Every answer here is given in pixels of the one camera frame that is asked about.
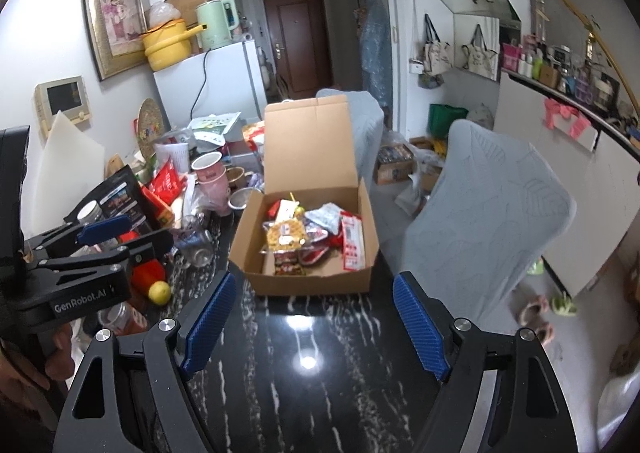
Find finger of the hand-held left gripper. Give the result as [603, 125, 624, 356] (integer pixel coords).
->
[35, 228, 175, 281]
[22, 214, 132, 261]

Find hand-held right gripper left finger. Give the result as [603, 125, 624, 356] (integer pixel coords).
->
[55, 271, 238, 453]

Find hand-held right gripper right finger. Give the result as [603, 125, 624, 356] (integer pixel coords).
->
[392, 271, 581, 453]

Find dark brown snack packet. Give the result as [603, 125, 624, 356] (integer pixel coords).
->
[272, 253, 308, 278]

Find red white snack packet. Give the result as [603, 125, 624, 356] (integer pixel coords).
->
[340, 212, 366, 271]

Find yellow waffle snack packet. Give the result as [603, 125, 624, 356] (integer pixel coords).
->
[260, 218, 308, 254]

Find red colourful snack packet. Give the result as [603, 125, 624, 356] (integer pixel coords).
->
[300, 230, 343, 266]

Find cream snack packet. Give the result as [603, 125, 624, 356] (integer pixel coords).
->
[274, 199, 301, 221]

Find person's left hand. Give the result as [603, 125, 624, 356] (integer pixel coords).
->
[0, 328, 75, 434]

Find glass jar white lid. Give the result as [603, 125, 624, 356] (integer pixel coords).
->
[75, 200, 106, 226]

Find red plastic lid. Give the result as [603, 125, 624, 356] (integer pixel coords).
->
[120, 230, 167, 291]

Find black printed box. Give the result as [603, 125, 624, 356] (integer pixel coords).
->
[65, 165, 156, 244]

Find clear plastic jar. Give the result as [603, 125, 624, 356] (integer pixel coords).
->
[97, 303, 148, 336]

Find clear glass cup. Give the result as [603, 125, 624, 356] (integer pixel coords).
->
[172, 228, 216, 268]

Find yellow lemon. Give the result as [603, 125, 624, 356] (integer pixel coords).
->
[148, 280, 172, 306]

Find red foil packet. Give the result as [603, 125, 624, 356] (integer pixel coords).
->
[148, 158, 181, 201]

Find white foam board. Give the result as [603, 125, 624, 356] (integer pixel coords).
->
[37, 111, 107, 229]

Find pink paper cup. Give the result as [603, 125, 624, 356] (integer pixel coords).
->
[197, 168, 233, 206]
[191, 151, 224, 181]

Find white plastic cup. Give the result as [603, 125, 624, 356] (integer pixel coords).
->
[153, 140, 190, 174]

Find round woven mat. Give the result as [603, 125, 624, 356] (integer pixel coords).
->
[136, 98, 168, 158]

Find pink slipper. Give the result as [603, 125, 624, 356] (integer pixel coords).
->
[530, 320, 556, 346]
[517, 295, 548, 326]

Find green white bag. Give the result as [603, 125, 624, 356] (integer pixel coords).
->
[187, 111, 243, 144]

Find large grey covered chair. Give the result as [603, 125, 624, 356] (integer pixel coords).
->
[402, 119, 578, 329]

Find orange snack bag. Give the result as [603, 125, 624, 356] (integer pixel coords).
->
[242, 120, 266, 154]

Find cardboard box of goods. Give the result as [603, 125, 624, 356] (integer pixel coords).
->
[375, 144, 416, 185]

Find white refrigerator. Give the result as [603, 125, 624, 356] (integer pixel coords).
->
[152, 39, 268, 131]

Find yellow pot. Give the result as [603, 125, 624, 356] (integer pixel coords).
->
[142, 18, 201, 72]

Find white cabinet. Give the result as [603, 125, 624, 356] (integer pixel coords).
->
[492, 70, 640, 299]

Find small grey covered chair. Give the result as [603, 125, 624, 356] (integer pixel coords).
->
[316, 88, 386, 184]

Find green shopping bag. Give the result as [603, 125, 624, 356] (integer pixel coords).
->
[429, 104, 468, 138]

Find gold framed flower picture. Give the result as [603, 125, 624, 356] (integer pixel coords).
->
[81, 0, 148, 82]

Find white cloth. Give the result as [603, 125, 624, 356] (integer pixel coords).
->
[597, 373, 640, 449]

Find light green electric kettle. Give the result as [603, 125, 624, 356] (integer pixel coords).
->
[195, 0, 240, 52]

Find brown cardboard carton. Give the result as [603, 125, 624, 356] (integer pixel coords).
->
[149, 0, 223, 28]

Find brown door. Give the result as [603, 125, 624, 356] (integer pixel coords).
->
[263, 0, 335, 98]

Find pink bow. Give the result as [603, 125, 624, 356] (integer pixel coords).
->
[544, 98, 593, 138]

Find white printed tote bag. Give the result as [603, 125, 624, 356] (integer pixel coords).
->
[461, 24, 501, 81]

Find pink box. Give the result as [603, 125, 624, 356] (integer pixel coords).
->
[501, 43, 523, 71]

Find blue plastic garment cover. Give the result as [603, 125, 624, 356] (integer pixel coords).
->
[359, 0, 393, 94]

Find white wall intercom panel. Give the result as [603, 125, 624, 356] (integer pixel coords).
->
[34, 75, 92, 136]

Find black kettle cable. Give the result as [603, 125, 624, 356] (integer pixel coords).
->
[190, 52, 208, 121]

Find white tote bag black straps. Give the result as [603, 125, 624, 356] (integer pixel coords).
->
[422, 14, 453, 74]

